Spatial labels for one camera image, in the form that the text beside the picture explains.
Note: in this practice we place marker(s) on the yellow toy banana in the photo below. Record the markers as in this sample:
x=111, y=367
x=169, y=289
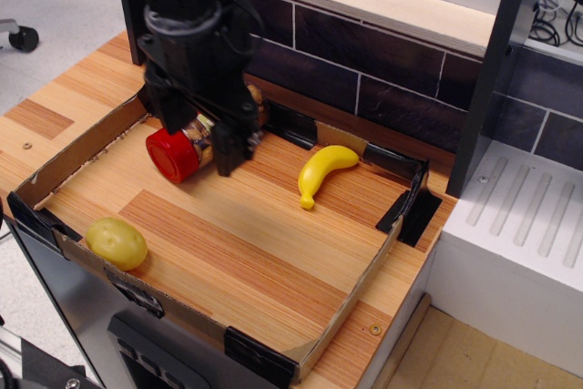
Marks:
x=319, y=166

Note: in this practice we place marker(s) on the black office chair caster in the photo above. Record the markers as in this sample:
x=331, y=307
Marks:
x=22, y=38

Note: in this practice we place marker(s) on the red-lidded spice bottle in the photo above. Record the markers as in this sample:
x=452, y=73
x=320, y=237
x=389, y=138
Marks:
x=180, y=155

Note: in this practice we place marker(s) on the dark shelf frame with tiles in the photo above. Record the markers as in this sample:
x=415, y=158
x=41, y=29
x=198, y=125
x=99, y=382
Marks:
x=395, y=72

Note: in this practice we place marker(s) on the black panel with buttons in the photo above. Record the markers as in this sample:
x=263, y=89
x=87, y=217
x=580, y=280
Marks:
x=148, y=364

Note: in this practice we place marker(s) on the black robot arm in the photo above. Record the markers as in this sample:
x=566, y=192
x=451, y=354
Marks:
x=196, y=11

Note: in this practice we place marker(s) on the white ridged drainboard unit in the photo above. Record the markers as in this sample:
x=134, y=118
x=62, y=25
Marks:
x=509, y=259

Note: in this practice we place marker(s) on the cardboard fence with black tape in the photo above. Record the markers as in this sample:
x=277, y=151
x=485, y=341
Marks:
x=241, y=283

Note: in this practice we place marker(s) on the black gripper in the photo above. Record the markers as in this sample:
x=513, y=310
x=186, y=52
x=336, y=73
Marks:
x=195, y=65

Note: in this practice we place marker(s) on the yellow toy potato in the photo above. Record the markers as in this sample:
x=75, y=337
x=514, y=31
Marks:
x=117, y=242

